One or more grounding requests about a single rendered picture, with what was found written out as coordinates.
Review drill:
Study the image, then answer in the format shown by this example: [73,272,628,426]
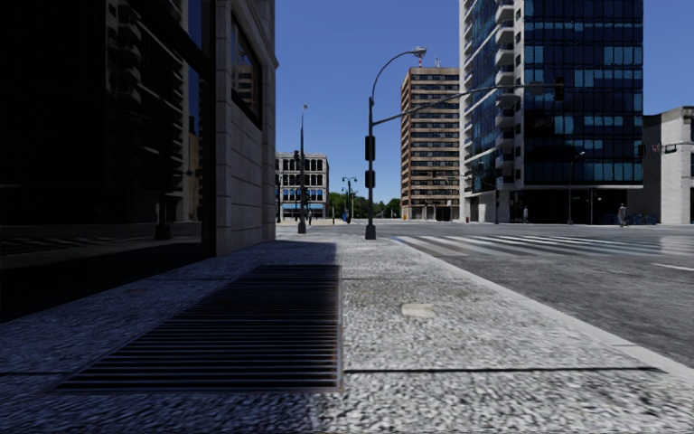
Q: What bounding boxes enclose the trees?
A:
[327,192,402,221]

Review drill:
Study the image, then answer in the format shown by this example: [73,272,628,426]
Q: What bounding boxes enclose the grey street lamp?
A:
[296,104,310,235]
[341,175,359,224]
[567,150,586,226]

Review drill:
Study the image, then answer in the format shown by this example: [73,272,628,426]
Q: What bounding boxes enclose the pale stone building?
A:
[275,152,330,221]

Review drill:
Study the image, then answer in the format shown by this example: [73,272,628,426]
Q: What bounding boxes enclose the brown concrete tower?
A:
[400,66,462,222]

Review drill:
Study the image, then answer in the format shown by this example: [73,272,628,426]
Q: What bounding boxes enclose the grey stone building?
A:
[0,0,280,324]

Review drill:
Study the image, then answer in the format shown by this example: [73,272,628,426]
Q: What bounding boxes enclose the glass tower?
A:
[458,0,645,225]

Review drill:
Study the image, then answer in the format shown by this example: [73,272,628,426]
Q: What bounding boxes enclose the pale concrete building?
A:
[627,106,694,226]

